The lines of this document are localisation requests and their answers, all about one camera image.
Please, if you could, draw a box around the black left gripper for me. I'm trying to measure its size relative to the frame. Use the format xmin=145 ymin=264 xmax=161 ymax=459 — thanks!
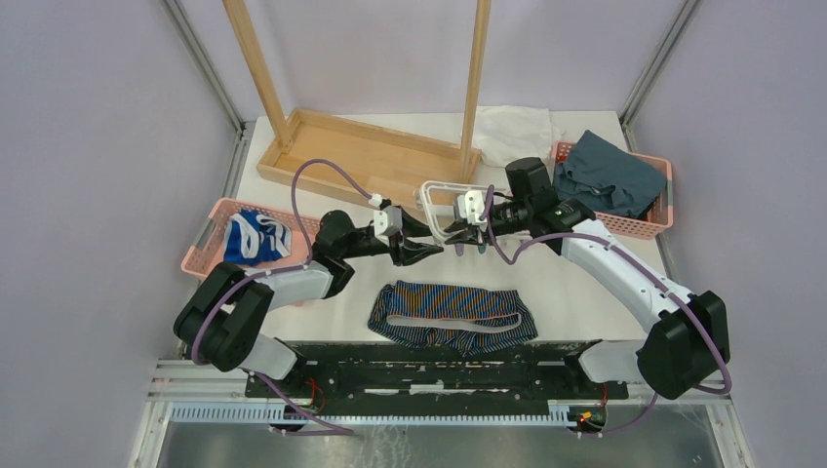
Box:
xmin=340 ymin=205 xmax=444 ymax=266

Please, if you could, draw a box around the white plastic clip hanger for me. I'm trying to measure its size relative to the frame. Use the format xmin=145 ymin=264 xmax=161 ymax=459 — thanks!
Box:
xmin=414 ymin=180 xmax=494 ymax=256

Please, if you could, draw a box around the navy striped boxer underwear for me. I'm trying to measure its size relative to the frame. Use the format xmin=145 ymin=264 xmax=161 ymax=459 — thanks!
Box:
xmin=367 ymin=281 xmax=538 ymax=357

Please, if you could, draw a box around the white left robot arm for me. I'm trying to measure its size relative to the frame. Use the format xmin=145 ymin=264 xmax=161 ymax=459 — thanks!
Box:
xmin=173 ymin=205 xmax=443 ymax=397

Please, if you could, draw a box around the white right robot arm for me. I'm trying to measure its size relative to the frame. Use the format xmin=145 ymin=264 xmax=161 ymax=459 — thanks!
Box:
xmin=445 ymin=158 xmax=732 ymax=400

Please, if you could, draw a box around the wooden hanger rack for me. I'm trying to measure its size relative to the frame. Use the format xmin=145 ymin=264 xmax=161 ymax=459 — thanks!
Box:
xmin=223 ymin=1 xmax=492 ymax=207

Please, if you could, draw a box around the teal grey underwear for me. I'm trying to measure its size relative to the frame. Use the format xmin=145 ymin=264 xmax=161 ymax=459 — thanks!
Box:
xmin=553 ymin=131 xmax=667 ymax=218

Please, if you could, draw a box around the blue white underwear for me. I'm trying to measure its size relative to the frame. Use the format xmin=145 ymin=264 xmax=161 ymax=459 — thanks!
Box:
xmin=223 ymin=209 xmax=292 ymax=266

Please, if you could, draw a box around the white folded cloth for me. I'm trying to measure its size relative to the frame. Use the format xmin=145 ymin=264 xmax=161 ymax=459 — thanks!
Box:
xmin=472 ymin=105 xmax=566 ymax=168

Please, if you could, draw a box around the pink basket right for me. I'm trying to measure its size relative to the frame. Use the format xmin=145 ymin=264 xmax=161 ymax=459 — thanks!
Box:
xmin=551 ymin=141 xmax=674 ymax=240

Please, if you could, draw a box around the pink basket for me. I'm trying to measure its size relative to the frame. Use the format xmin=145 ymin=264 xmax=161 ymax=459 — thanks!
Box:
xmin=551 ymin=141 xmax=674 ymax=240
xmin=181 ymin=198 xmax=333 ymax=309

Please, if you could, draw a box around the pink basket left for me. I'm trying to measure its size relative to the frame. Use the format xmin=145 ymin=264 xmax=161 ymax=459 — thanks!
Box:
xmin=181 ymin=198 xmax=333 ymax=309

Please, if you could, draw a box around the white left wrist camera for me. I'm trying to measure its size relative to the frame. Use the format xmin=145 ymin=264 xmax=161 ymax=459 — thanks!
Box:
xmin=369 ymin=193 xmax=402 ymax=247

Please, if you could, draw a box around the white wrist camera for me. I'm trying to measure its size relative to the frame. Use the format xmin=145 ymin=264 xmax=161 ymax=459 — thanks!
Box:
xmin=453 ymin=190 xmax=487 ymax=226
xmin=369 ymin=193 xmax=402 ymax=247

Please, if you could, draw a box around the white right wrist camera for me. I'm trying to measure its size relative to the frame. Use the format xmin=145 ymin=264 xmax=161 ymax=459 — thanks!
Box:
xmin=453 ymin=190 xmax=487 ymax=226

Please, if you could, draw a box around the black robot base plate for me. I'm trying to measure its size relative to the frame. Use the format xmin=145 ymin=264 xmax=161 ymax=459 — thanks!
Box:
xmin=276 ymin=341 xmax=629 ymax=416

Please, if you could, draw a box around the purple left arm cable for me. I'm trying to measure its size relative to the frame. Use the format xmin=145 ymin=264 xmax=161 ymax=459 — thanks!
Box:
xmin=190 ymin=158 xmax=385 ymax=439

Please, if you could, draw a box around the white slotted cable duct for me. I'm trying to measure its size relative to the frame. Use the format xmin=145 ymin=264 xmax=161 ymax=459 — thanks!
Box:
xmin=169 ymin=402 xmax=576 ymax=428

